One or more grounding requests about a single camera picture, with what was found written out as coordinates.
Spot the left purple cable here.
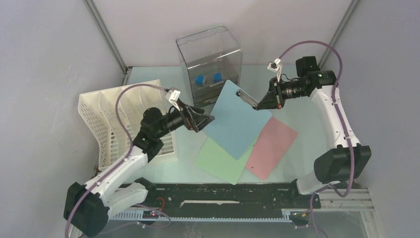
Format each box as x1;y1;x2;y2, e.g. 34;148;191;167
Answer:
64;83;172;238

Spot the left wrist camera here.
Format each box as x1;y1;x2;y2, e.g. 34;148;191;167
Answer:
165;88;181;111

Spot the metal clipboard clip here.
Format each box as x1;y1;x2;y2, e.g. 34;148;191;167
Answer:
236;89;258;109

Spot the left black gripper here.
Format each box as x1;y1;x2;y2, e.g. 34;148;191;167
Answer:
155;98;214;139

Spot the white plastic file rack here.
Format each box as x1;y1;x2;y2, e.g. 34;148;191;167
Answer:
78;79;168;172

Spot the blue clipboard sheet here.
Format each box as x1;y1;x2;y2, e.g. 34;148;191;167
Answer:
204;80;272;160

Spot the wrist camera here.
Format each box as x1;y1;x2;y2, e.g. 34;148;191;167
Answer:
267;58;283;82
165;88;181;111

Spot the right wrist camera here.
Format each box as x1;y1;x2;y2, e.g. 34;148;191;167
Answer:
267;58;283;82

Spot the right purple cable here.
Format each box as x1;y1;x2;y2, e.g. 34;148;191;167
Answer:
277;41;357;238

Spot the blue eraser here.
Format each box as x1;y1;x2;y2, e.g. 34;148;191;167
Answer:
195;75;206;86
212;73;223;83

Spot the pink clipboard sheet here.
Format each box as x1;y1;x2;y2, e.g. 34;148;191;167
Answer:
245;117;298;180

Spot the clear plastic drawer box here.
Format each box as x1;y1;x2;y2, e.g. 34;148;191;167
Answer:
175;25;243;108

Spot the purple cable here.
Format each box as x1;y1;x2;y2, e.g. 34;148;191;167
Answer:
277;41;357;238
64;83;172;238

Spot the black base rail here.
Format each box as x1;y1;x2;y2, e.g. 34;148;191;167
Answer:
131;182;322;221

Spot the green clipboard sheet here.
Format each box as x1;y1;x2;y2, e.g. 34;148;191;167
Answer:
194;137;256;185

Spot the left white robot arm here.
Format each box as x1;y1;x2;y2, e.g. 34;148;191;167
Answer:
63;104;215;238

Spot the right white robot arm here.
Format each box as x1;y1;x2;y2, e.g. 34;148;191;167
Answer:
254;56;371;207

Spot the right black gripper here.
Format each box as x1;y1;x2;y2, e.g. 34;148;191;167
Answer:
257;76;308;110

